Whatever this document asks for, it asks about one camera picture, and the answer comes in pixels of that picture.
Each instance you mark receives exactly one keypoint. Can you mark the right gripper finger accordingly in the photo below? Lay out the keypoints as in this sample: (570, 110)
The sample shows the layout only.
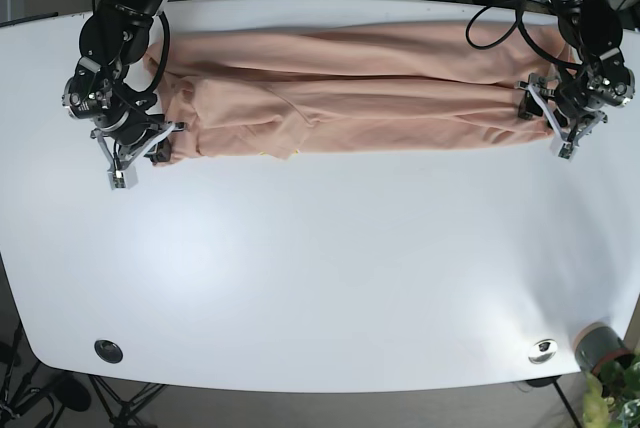
(121, 173)
(158, 147)

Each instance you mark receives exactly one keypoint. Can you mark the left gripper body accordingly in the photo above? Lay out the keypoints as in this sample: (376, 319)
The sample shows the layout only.
(586, 88)

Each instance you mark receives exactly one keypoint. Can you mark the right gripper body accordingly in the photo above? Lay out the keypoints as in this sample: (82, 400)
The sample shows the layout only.
(118, 112)

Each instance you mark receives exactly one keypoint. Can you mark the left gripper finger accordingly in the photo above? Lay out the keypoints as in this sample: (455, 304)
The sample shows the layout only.
(566, 139)
(535, 101)

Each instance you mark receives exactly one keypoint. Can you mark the peach T-shirt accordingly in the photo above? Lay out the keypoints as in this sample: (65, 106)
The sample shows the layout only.
(370, 88)

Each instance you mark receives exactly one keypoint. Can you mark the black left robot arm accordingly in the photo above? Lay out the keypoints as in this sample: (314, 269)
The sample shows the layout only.
(591, 27)

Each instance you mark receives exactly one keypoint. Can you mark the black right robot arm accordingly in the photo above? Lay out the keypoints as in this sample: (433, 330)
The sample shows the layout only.
(115, 37)

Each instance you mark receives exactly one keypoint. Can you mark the black table grommet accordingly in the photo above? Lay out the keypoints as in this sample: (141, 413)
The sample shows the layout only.
(108, 351)

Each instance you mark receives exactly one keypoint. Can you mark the grey plant pot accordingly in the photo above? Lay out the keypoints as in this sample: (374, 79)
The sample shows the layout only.
(598, 344)

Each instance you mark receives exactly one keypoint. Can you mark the silver table grommet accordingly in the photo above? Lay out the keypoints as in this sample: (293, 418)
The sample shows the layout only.
(542, 351)

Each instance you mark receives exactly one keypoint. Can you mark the green potted plant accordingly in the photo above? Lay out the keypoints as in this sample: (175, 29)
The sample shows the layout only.
(612, 396)

